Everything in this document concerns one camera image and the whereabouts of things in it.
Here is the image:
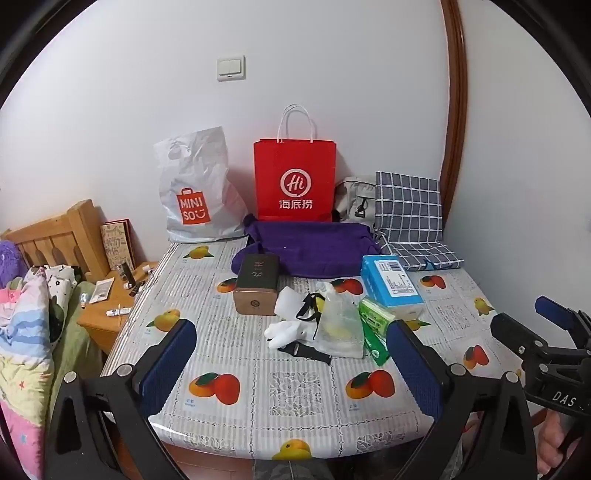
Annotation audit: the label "blue tissue pack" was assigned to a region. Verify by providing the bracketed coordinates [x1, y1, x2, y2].
[360, 254, 426, 321]

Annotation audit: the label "purple fabric storage tray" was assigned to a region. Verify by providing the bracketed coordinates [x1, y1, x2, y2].
[231, 213, 384, 278]

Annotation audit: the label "person's right hand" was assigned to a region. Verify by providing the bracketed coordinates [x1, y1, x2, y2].
[537, 410, 573, 472]

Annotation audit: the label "green bed sheet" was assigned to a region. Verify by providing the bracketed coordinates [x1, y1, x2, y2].
[46, 281, 103, 407]

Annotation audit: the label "white sachet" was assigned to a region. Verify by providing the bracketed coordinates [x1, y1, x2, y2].
[88, 277, 115, 304]

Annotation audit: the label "yellow pouch with black strap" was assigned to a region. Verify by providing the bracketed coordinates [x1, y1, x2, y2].
[277, 291, 334, 366]

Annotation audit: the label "wooden bed headboard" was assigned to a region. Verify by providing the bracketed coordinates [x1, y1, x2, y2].
[0, 199, 109, 283]

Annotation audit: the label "grey backpack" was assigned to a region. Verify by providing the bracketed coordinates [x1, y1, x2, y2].
[332, 175, 377, 229]

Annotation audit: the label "white wall light switch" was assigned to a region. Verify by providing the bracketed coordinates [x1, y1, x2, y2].
[217, 55, 246, 83]

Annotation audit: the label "red paper bag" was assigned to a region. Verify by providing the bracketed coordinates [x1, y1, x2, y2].
[253, 105, 338, 223]

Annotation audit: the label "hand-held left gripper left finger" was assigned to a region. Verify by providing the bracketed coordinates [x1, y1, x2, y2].
[44, 318, 199, 480]

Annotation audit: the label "colourful pastel blanket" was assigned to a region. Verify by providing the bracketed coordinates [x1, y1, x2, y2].
[0, 265, 58, 467]

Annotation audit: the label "fruit print tablecloth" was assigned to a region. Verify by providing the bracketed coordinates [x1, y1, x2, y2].
[99, 240, 527, 462]

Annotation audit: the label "person's pants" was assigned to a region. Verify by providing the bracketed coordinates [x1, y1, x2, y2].
[254, 459, 333, 480]

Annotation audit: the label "light green tissue packet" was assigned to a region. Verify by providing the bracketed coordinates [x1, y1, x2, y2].
[359, 296, 397, 337]

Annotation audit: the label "white plastic shopping bag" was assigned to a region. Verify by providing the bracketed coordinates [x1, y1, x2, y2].
[154, 126, 250, 244]

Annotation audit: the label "brown wooden door frame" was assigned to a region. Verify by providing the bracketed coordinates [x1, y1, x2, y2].
[438, 0, 469, 241]

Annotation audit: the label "dark green wipe packet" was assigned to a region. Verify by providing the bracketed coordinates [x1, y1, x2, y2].
[362, 320, 391, 367]

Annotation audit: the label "dark box with tan end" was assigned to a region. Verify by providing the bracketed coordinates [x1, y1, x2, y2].
[232, 253, 281, 317]

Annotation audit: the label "patterned book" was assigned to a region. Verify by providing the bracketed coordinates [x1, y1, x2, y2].
[100, 219, 137, 272]

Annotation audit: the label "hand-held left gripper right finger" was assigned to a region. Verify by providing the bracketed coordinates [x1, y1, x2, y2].
[387, 318, 539, 480]

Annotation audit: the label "clear plastic bag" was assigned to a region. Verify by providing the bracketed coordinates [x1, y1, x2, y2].
[314, 281, 366, 360]

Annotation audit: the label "grey plaid cushion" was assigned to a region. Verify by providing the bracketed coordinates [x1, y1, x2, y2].
[373, 172, 465, 273]

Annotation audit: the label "wooden nightstand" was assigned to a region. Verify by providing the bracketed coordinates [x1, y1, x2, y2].
[76, 261, 160, 356]

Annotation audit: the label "white cloth with black flowers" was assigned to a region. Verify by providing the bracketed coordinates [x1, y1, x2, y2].
[44, 264, 84, 305]

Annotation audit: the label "black cosmetic bottle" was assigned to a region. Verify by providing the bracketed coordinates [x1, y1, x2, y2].
[115, 261, 136, 289]

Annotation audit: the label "white charger block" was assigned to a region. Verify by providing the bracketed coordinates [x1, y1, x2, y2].
[274, 286, 311, 320]

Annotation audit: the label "purple plush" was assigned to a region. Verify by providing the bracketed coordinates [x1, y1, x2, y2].
[0, 240, 26, 287]

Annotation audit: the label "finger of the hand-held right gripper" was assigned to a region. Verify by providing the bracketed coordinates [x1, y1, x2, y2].
[490, 313, 563, 366]
[534, 296, 591, 348]

